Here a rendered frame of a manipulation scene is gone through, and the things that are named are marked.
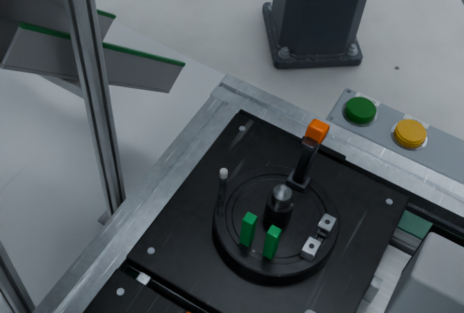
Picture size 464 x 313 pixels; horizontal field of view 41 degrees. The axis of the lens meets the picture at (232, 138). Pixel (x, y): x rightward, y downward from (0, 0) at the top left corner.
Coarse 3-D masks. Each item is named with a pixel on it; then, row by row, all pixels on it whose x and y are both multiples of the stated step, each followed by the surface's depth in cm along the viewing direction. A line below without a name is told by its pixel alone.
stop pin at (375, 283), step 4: (376, 276) 67; (372, 280) 67; (376, 280) 67; (380, 280) 67; (372, 284) 66; (376, 284) 66; (380, 284) 66; (368, 288) 67; (372, 288) 66; (376, 288) 66; (368, 292) 68; (372, 292) 67; (376, 292) 67; (364, 296) 69; (368, 296) 68; (372, 296) 68; (364, 300) 69; (368, 300) 69; (372, 300) 68
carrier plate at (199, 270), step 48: (240, 144) 76; (288, 144) 76; (192, 192) 71; (336, 192) 73; (384, 192) 73; (144, 240) 67; (192, 240) 68; (384, 240) 69; (192, 288) 64; (240, 288) 65; (288, 288) 65; (336, 288) 65
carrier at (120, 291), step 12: (120, 276) 65; (108, 288) 64; (120, 288) 64; (132, 288) 64; (144, 288) 64; (96, 300) 63; (108, 300) 63; (120, 300) 63; (132, 300) 63; (144, 300) 63; (156, 300) 63; (168, 300) 63; (84, 312) 62; (96, 312) 62; (108, 312) 62; (120, 312) 62; (132, 312) 62; (144, 312) 62; (156, 312) 63; (168, 312) 63; (180, 312) 63
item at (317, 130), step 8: (312, 120) 66; (312, 128) 65; (320, 128) 65; (328, 128) 66; (304, 136) 66; (312, 136) 65; (320, 136) 65; (304, 144) 64; (312, 144) 65; (304, 152) 67; (312, 152) 67; (304, 160) 68; (312, 160) 68; (296, 168) 69; (304, 168) 68; (296, 176) 69; (304, 176) 69
